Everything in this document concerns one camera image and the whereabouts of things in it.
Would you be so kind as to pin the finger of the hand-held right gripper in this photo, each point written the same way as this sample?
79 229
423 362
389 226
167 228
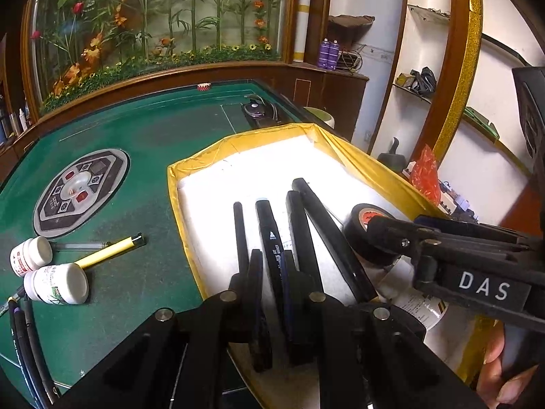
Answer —
477 234
396 238

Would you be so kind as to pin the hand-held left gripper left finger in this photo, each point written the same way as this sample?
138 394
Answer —
257 306

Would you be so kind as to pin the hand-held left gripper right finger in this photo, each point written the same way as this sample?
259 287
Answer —
293 306

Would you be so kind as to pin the black tape roll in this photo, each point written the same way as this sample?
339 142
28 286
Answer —
357 230

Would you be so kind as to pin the white bottle with text label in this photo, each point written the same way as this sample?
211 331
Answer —
408 302

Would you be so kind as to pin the black marker purple ends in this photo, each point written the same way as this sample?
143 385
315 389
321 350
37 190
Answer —
268 226

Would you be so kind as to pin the white tray yellow tape rim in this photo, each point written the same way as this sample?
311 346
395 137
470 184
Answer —
238 170

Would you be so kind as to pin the yellow pen black tip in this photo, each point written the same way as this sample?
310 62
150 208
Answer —
110 253

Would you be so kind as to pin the small white jar green label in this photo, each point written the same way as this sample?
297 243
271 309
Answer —
64 281

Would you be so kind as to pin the slim dark pen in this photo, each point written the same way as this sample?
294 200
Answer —
36 349

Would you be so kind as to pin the person's right hand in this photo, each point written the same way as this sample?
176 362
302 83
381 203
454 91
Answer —
498 370

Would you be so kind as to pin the small cluttered gadgets pile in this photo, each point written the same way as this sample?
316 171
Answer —
455 202

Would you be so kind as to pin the red plastic bag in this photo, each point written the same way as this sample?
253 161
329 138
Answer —
425 174

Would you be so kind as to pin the green tray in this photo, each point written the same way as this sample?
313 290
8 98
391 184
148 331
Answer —
485 125

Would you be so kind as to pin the white round bin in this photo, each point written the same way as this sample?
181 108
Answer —
325 118

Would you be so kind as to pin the curved wooden counter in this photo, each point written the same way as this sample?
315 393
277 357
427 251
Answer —
340 98

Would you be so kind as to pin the yellowish small box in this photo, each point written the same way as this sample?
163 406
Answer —
403 81

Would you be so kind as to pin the black crumpled bag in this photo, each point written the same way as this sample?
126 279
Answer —
425 79

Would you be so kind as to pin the clear syringe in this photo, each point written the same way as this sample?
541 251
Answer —
76 246

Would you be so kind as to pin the grey mahjong table control panel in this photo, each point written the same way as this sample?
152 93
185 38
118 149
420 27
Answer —
81 187

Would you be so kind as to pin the small red white object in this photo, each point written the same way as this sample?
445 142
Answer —
204 87

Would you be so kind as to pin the white yellow striped pillar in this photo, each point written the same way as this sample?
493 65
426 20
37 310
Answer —
303 30

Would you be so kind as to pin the small white jar red label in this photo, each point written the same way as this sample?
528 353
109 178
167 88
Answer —
34 251

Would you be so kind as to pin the small white squeeze bottle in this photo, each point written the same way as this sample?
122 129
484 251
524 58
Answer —
22 120

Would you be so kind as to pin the artificial flower bamboo display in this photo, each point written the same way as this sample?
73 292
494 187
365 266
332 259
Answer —
170 8

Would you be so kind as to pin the small glass wall shelf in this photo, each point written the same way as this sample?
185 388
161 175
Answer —
430 12
419 93

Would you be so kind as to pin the wooden arch frame gold trim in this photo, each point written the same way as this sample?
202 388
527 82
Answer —
460 30

